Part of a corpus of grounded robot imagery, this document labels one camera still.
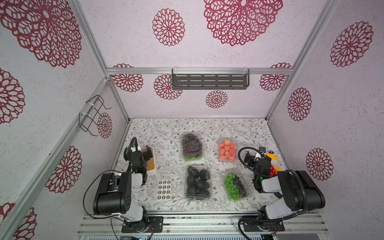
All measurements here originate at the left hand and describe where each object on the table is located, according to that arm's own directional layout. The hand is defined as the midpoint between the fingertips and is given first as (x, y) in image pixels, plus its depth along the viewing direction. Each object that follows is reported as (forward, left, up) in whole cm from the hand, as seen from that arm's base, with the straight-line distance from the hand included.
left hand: (140, 148), depth 93 cm
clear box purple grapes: (+2, -33, -2) cm, 33 cm away
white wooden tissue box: (-9, -8, -3) cm, 12 cm away
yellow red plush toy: (-12, -80, -3) cm, 81 cm away
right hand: (-2, -72, 0) cm, 72 cm away
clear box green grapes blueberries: (-22, -56, -3) cm, 60 cm away
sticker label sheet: (-23, -16, -8) cm, 29 cm away
